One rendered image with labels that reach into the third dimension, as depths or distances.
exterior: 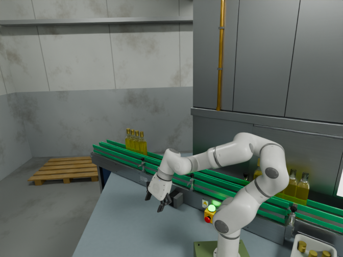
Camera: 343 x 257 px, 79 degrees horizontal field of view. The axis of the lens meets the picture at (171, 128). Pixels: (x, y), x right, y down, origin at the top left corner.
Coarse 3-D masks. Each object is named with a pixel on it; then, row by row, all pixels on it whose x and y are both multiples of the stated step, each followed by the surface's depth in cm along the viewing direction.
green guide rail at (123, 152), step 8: (104, 144) 212; (120, 152) 199; (128, 152) 192; (144, 160) 181; (152, 160) 175; (200, 176) 148; (216, 184) 142; (224, 184) 138; (272, 200) 121; (280, 200) 119
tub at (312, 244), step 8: (296, 240) 107; (304, 240) 110; (312, 240) 107; (296, 248) 107; (312, 248) 108; (320, 248) 106; (328, 248) 104; (296, 256) 106; (304, 256) 106; (320, 256) 106; (336, 256) 98
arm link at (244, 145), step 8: (240, 136) 81; (248, 136) 81; (256, 136) 83; (224, 144) 81; (232, 144) 78; (240, 144) 76; (248, 144) 76; (256, 144) 83; (264, 144) 82; (272, 144) 80; (216, 152) 80; (224, 152) 78; (232, 152) 76; (240, 152) 75; (248, 152) 74; (256, 152) 84; (224, 160) 78; (232, 160) 77; (240, 160) 76
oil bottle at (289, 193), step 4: (292, 180) 116; (296, 180) 116; (288, 184) 117; (292, 184) 116; (296, 184) 115; (288, 188) 118; (292, 188) 116; (296, 188) 116; (284, 192) 120; (288, 192) 118; (292, 192) 117; (284, 196) 120; (288, 196) 119; (292, 196) 117; (288, 200) 119; (292, 200) 118
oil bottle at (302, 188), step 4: (300, 180) 115; (300, 184) 113; (304, 184) 112; (308, 184) 112; (300, 188) 114; (304, 188) 112; (308, 188) 111; (296, 192) 116; (300, 192) 114; (304, 192) 113; (308, 192) 115; (296, 196) 116; (300, 196) 115; (304, 196) 113; (296, 200) 116; (300, 200) 115; (304, 200) 114; (304, 204) 114
